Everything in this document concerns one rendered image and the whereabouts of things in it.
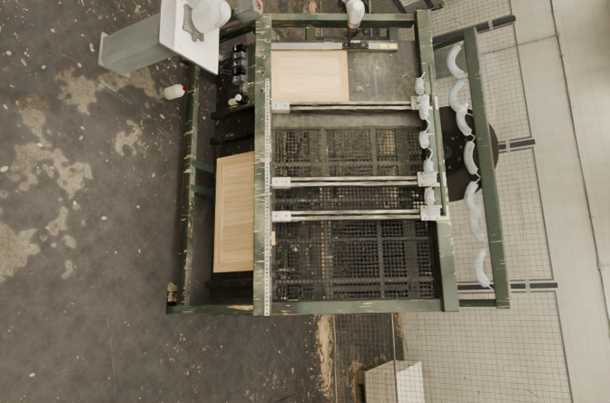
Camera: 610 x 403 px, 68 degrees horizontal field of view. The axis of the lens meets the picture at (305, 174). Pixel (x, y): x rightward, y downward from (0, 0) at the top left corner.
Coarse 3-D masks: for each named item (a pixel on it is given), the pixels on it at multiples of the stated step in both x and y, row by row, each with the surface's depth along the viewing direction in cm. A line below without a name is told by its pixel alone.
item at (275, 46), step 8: (272, 48) 339; (280, 48) 340; (288, 48) 340; (296, 48) 340; (304, 48) 340; (312, 48) 341; (320, 48) 341; (328, 48) 341; (336, 48) 341; (376, 48) 342; (384, 48) 343; (392, 48) 343
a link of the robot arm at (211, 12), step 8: (200, 0) 276; (208, 0) 273; (216, 0) 272; (224, 0) 275; (200, 8) 275; (208, 8) 271; (216, 8) 270; (224, 8) 273; (192, 16) 278; (200, 16) 275; (208, 16) 273; (216, 16) 272; (224, 16) 274; (200, 24) 277; (208, 24) 276; (216, 24) 276; (224, 24) 280
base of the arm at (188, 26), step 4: (184, 8) 282; (188, 8) 283; (184, 12) 281; (188, 12) 281; (184, 16) 280; (188, 16) 280; (184, 20) 280; (188, 20) 280; (184, 24) 279; (188, 24) 280; (192, 24) 279; (184, 28) 278; (188, 28) 280; (192, 28) 281; (188, 32) 282; (192, 32) 282; (196, 32) 283; (200, 32) 284; (192, 36) 283; (196, 36) 284; (200, 36) 289; (192, 40) 283; (196, 40) 284; (200, 40) 291
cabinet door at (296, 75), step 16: (272, 64) 338; (288, 64) 339; (304, 64) 339; (320, 64) 340; (336, 64) 340; (272, 80) 335; (288, 80) 336; (304, 80) 336; (320, 80) 337; (336, 80) 337; (272, 96) 332; (288, 96) 332; (304, 96) 333; (320, 96) 333; (336, 96) 334
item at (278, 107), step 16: (416, 96) 326; (272, 112) 328; (288, 112) 328; (304, 112) 329; (320, 112) 330; (336, 112) 330; (352, 112) 331; (368, 112) 332; (384, 112) 332; (400, 112) 333; (416, 112) 333
